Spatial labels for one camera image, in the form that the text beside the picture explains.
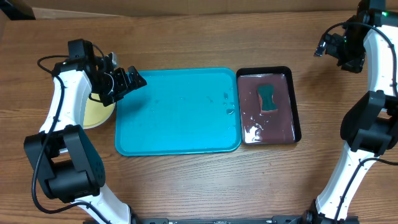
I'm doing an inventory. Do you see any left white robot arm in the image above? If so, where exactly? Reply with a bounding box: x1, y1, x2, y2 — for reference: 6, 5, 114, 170
24, 39, 147, 223

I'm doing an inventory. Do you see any cardboard sheet at back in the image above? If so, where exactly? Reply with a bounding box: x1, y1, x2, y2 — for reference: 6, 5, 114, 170
1, 0, 359, 19

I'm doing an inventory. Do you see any yellow plate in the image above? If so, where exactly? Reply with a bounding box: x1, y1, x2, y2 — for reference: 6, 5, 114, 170
83, 99, 116, 129

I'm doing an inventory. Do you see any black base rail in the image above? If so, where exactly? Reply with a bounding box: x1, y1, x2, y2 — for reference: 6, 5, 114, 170
139, 215, 301, 224

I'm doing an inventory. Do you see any black tray with dirty water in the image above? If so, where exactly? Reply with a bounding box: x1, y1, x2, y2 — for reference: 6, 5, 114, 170
236, 66, 302, 145

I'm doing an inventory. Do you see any green sponge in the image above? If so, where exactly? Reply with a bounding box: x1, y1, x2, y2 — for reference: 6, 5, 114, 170
257, 84, 277, 114

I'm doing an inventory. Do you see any teal plastic tray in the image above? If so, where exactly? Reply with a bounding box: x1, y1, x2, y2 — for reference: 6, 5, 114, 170
115, 68, 242, 156

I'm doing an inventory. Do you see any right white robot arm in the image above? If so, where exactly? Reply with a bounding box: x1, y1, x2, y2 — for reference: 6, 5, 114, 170
294, 0, 397, 223

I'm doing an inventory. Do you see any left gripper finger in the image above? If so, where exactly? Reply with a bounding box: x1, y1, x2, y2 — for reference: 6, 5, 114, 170
113, 68, 127, 93
127, 66, 147, 90

